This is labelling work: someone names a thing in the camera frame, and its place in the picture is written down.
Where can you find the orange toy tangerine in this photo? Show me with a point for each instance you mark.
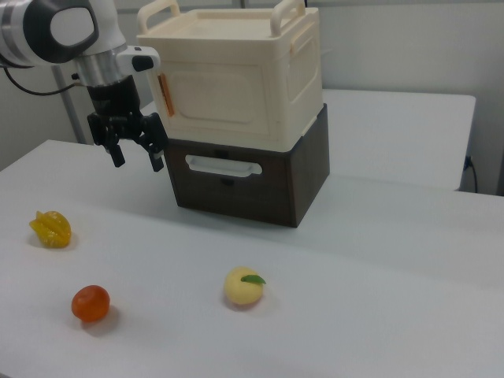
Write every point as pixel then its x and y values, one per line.
pixel 90 304

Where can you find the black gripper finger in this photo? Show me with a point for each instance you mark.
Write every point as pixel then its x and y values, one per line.
pixel 154 138
pixel 114 149

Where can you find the grey metal frame post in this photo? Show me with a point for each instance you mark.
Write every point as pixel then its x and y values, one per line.
pixel 73 114

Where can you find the dark brown drawer box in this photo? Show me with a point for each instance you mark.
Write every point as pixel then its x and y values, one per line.
pixel 311 165

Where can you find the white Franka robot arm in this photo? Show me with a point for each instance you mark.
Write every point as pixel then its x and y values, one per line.
pixel 71 27

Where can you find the cream plastic storage cabinet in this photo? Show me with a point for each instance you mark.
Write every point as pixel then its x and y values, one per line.
pixel 236 47

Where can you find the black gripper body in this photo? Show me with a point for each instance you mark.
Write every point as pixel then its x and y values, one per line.
pixel 112 96

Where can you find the pale yellow toy peach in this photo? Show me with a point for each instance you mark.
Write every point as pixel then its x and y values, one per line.
pixel 242 289

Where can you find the yellow toy starfruit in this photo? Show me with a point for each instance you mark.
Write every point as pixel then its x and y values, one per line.
pixel 51 230

